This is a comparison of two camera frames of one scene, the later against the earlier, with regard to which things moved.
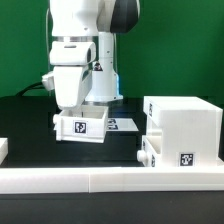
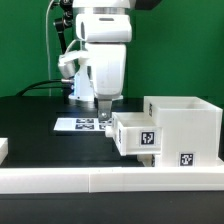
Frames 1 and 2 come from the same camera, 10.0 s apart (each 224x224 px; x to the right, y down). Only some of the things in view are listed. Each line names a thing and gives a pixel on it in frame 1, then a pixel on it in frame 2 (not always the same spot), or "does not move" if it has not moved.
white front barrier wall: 111,179 does not move
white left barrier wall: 4,149 does not move
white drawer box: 84,124 → 135,134
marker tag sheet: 121,124 → 80,124
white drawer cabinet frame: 192,130 does not move
